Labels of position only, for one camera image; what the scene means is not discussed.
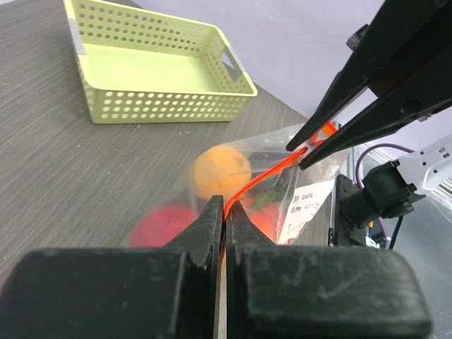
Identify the orange toy fruit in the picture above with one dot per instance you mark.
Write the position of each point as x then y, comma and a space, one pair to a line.
221, 170

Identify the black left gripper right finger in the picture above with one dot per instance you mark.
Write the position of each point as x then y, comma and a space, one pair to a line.
277, 291

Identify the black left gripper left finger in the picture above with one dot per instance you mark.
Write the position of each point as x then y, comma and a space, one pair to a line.
166, 292

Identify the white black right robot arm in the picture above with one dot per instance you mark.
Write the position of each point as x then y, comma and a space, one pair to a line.
389, 190

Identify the clear zip top bag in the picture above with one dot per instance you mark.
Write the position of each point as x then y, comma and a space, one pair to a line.
275, 178

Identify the red apple toy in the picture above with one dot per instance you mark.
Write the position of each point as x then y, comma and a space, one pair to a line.
161, 226

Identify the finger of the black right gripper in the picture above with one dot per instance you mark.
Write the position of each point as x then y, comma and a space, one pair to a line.
395, 24
413, 82

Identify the pale green perforated basket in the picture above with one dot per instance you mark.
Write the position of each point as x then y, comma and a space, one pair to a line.
145, 67

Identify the peach toy fruit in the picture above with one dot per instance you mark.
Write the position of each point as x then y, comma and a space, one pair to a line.
265, 218

